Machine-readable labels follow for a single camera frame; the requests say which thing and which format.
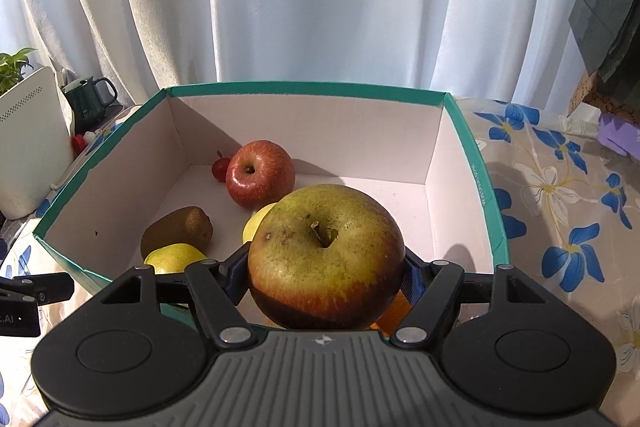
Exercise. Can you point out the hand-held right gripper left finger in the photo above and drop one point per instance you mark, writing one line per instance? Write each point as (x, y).
(232, 279)

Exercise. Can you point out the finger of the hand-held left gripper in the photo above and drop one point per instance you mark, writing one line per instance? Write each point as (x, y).
(47, 288)

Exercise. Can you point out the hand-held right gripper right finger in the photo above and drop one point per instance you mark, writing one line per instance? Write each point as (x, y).
(411, 287)

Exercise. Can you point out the orange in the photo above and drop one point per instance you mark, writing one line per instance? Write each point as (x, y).
(392, 319)

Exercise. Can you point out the yellow green fruit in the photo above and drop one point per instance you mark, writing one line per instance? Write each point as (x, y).
(256, 223)
(172, 258)

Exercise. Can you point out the large green-red apple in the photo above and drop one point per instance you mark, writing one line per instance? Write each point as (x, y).
(325, 282)

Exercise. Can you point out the red apple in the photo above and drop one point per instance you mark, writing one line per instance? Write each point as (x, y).
(260, 174)

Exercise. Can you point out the green cardboard box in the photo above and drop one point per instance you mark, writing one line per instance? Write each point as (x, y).
(325, 132)

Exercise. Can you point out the brown kiwi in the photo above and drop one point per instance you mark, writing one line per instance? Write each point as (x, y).
(175, 232)

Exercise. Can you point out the small red cherry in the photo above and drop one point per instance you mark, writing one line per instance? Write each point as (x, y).
(220, 168)

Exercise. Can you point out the white router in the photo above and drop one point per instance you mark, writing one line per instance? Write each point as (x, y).
(30, 142)

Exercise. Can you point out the dark green lidded mug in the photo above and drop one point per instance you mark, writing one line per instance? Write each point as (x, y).
(85, 104)

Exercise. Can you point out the green potted plant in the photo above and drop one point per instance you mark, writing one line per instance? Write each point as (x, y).
(12, 69)

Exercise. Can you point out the purple box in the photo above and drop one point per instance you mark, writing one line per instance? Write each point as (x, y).
(620, 134)

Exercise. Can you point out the brown patterned bag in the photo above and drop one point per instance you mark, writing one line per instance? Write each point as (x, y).
(595, 94)

